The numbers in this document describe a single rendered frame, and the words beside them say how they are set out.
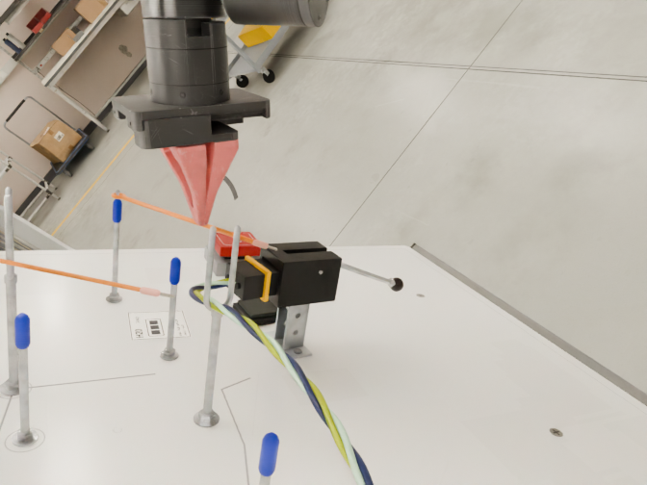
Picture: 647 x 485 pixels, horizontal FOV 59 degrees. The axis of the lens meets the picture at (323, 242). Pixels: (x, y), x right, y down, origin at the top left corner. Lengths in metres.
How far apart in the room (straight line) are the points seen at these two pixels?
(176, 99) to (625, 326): 1.41
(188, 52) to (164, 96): 0.04
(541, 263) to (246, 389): 1.48
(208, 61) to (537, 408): 0.37
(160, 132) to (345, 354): 0.25
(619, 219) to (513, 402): 1.37
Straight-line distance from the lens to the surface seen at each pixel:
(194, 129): 0.41
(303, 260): 0.46
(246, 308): 0.55
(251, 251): 0.63
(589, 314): 1.70
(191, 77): 0.41
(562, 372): 0.59
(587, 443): 0.50
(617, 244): 1.79
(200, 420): 0.41
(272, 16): 0.39
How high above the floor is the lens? 1.40
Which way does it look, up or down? 33 degrees down
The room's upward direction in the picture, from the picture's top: 50 degrees counter-clockwise
